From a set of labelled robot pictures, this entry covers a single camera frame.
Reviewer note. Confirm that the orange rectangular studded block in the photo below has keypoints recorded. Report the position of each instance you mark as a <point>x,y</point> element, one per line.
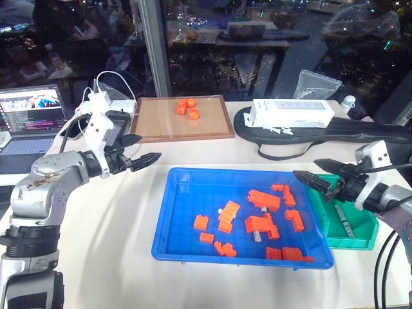
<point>230,210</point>

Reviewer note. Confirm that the clear plastic bag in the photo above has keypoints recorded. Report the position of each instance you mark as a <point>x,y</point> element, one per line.
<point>317,85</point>

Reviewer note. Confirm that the small white bottle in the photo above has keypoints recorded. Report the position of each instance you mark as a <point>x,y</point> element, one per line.
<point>347,103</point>

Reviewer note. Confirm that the open laptop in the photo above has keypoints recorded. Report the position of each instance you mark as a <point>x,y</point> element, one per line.
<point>29,128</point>

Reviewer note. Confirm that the wooden framed board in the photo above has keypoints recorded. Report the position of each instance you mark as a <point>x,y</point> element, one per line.
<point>183,125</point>

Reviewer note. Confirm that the large orange block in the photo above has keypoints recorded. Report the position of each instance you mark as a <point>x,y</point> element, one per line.
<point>262,225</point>

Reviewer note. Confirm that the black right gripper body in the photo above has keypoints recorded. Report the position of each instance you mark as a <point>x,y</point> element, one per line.
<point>349,185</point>

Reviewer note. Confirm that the white power strip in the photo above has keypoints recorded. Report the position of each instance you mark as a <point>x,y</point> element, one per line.
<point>124,105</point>

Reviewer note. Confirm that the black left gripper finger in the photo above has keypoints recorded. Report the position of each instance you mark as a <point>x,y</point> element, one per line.
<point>130,139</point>
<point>145,161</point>

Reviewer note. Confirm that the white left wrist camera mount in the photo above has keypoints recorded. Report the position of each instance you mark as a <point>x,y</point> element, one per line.
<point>98,127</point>

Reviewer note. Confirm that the small orange flat block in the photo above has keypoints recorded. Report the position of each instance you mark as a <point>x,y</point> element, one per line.
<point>206,237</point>

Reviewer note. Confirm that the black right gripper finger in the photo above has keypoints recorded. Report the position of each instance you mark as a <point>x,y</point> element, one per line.
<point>328,165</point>
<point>313,180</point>

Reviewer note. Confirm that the red plastic part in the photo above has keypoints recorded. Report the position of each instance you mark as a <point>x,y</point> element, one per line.
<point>294,254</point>

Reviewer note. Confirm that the blue plastic tray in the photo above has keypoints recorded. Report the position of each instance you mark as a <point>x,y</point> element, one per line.
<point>180,222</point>

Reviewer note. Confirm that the white charger plug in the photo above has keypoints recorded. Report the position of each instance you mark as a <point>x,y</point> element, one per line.
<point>99,98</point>

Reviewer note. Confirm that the white rectangular device box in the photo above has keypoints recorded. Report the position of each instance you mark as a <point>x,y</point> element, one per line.
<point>289,112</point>

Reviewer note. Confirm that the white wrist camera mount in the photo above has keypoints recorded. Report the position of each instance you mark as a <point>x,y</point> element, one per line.
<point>98,127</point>
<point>376,154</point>

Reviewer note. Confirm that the orange studded block pair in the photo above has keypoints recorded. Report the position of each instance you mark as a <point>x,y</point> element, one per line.
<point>225,249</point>

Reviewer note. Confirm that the black fabric bag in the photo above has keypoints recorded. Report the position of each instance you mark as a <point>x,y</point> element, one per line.
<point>354,132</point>

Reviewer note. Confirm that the orange round flat piece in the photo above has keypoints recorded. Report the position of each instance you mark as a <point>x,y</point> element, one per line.
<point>193,114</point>

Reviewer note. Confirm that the orange cube piece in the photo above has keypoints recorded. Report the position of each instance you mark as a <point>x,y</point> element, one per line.
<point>181,108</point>

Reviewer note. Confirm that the grey window post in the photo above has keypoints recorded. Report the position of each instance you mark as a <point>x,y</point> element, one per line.
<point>156,48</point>

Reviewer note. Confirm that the long orange block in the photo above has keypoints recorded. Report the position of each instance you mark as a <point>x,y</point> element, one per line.
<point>264,200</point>

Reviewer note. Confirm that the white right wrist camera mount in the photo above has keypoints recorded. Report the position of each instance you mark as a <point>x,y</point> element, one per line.
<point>376,154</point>

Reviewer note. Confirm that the green plastic bin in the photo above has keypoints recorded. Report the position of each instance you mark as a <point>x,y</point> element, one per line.
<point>360,225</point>

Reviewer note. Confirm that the red rectangular box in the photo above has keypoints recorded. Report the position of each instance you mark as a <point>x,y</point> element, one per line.
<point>273,253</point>

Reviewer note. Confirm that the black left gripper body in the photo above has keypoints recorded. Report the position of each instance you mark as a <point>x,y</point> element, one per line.
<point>117,159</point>

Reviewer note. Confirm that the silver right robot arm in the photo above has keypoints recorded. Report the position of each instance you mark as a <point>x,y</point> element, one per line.
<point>391,199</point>

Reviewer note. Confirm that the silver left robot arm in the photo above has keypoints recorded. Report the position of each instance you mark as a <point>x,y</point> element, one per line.
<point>48,180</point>

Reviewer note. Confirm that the small orange square block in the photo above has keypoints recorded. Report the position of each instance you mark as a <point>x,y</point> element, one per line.
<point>201,222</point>

